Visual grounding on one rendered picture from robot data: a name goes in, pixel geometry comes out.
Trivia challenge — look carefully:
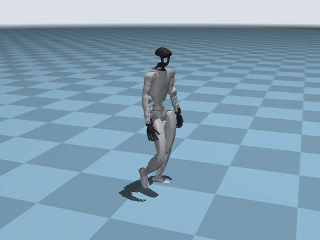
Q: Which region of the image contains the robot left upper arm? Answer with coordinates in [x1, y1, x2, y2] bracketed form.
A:
[167, 68, 177, 96]

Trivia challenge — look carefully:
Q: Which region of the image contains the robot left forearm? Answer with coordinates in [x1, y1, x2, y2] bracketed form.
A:
[170, 92, 181, 113]

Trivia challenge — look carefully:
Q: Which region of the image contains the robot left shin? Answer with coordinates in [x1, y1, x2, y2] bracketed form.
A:
[156, 148, 172, 179]

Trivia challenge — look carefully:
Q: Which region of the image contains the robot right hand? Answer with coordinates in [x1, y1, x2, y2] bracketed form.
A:
[146, 118, 160, 141]

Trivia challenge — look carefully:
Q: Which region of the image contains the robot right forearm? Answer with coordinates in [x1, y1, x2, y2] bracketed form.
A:
[142, 95, 152, 124]

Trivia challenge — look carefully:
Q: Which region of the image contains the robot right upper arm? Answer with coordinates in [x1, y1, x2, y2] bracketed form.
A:
[142, 71, 156, 103]

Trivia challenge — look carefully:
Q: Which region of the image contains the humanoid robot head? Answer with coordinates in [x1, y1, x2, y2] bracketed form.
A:
[154, 47, 172, 71]

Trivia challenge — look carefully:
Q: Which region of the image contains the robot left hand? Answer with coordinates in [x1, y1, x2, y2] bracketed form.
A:
[175, 107, 184, 128]

